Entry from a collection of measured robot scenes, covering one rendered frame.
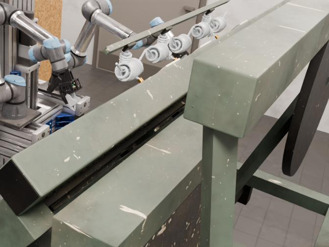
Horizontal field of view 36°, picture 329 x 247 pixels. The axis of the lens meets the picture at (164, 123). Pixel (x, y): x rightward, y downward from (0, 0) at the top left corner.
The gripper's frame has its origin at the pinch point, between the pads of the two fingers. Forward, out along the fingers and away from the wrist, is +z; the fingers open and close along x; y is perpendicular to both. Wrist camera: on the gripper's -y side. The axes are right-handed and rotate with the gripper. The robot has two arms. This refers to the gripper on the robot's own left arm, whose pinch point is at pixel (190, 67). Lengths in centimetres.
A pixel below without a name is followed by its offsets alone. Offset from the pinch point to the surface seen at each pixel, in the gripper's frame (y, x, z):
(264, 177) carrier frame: 23, 9, 82
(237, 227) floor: 91, 62, 117
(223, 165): -215, -27, 27
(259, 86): -219, -39, 20
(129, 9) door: 301, 60, -116
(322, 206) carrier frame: 13, -10, 115
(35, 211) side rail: -197, 15, 14
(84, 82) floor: 280, 153, -80
